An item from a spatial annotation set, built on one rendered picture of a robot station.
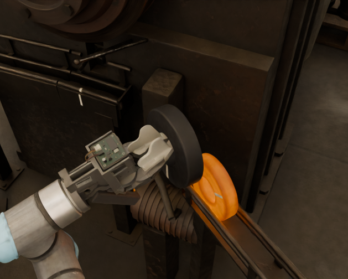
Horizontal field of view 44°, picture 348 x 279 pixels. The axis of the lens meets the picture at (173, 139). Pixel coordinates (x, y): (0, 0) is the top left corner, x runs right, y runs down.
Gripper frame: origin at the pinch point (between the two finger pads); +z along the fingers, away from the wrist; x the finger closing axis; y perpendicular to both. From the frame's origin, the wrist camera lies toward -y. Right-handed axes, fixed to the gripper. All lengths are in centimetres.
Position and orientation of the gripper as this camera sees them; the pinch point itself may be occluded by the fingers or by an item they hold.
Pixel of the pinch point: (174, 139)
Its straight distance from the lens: 77.2
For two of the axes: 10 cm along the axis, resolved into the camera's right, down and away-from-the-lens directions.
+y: -2.2, -5.5, -8.1
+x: -5.0, -6.4, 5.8
